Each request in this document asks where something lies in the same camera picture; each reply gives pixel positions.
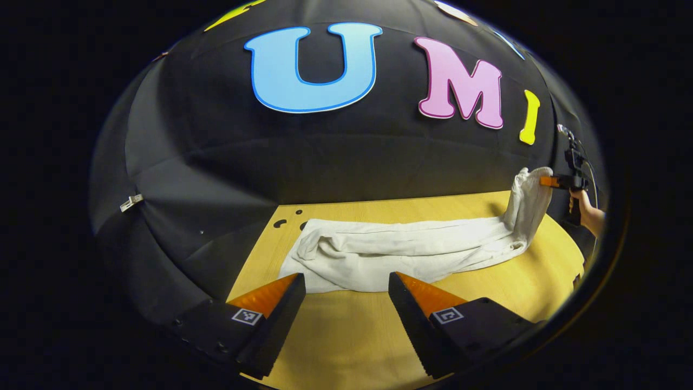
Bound white jeans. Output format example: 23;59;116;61
278;166;554;294

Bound thin grey cable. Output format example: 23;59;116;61
580;142;599;211

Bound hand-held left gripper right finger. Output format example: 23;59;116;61
388;271;544;379

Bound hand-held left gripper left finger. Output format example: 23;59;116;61
167;272;307;380

